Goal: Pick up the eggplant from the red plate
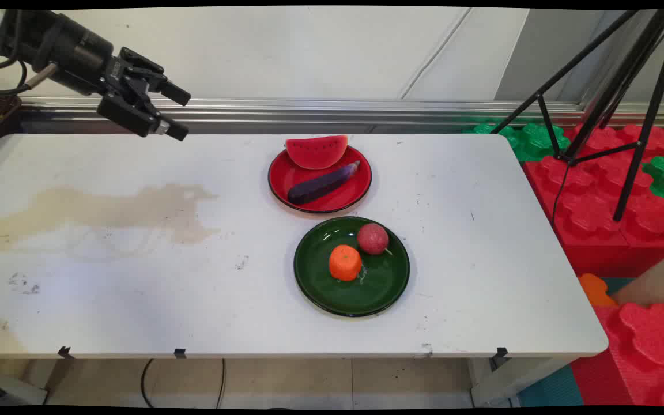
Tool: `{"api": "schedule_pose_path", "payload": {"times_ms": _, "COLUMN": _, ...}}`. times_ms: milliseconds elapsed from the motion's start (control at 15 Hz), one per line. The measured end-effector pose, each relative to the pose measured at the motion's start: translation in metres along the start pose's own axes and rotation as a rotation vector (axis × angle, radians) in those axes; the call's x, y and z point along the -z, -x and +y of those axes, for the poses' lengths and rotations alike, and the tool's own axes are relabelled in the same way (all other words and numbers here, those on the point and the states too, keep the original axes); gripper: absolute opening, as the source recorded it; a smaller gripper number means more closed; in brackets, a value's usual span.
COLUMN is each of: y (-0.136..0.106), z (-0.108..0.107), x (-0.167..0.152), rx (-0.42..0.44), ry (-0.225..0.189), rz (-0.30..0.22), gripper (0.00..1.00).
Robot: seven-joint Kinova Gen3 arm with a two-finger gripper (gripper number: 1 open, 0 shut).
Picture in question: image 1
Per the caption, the teal floor mat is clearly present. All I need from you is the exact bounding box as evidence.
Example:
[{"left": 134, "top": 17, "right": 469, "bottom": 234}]
[{"left": 518, "top": 364, "right": 585, "bottom": 408}]

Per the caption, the toy watermelon slice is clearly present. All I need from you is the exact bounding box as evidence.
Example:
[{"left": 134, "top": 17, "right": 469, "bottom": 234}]
[{"left": 285, "top": 135, "right": 349, "bottom": 171}]

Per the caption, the black floor cable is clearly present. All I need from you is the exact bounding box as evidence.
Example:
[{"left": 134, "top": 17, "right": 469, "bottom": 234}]
[{"left": 140, "top": 358, "right": 157, "bottom": 408}]

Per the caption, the green plate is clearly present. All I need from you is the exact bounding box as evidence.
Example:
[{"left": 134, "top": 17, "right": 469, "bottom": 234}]
[{"left": 293, "top": 216, "right": 411, "bottom": 318}]

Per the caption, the wicker basket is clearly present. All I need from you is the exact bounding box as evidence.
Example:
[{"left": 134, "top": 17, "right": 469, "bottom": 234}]
[{"left": 0, "top": 92, "right": 22, "bottom": 157}]

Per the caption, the toy orange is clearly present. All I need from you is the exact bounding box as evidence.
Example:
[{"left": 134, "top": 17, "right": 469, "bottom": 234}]
[{"left": 329, "top": 244, "right": 363, "bottom": 282}]

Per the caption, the red plate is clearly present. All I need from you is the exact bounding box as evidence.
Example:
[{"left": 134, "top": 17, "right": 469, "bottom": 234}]
[{"left": 267, "top": 144, "right": 373, "bottom": 214}]

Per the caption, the black tripod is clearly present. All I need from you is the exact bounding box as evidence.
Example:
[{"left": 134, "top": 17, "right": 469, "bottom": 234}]
[{"left": 491, "top": 9, "right": 664, "bottom": 223}]

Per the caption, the red round toy fruit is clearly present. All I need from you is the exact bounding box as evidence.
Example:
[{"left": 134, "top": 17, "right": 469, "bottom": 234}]
[{"left": 357, "top": 222, "right": 391, "bottom": 256}]

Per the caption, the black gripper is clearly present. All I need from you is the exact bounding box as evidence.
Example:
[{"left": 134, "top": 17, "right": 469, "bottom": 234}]
[{"left": 44, "top": 16, "right": 191, "bottom": 142}]

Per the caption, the purple toy eggplant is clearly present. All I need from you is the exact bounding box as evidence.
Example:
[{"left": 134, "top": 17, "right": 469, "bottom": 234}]
[{"left": 287, "top": 160, "right": 361, "bottom": 206}]

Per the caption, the orange foam block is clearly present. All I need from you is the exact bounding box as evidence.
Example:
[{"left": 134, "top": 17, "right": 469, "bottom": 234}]
[{"left": 578, "top": 273, "right": 618, "bottom": 307}]

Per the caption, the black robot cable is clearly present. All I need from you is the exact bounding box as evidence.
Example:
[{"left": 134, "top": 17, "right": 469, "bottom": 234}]
[{"left": 0, "top": 56, "right": 59, "bottom": 97}]

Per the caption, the white table leg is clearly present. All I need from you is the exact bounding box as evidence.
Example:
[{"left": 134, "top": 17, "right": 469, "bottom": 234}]
[{"left": 469, "top": 356, "right": 576, "bottom": 408}]

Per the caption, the aluminium wall rail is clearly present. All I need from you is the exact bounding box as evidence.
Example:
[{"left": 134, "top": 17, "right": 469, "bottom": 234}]
[{"left": 20, "top": 96, "right": 664, "bottom": 135}]

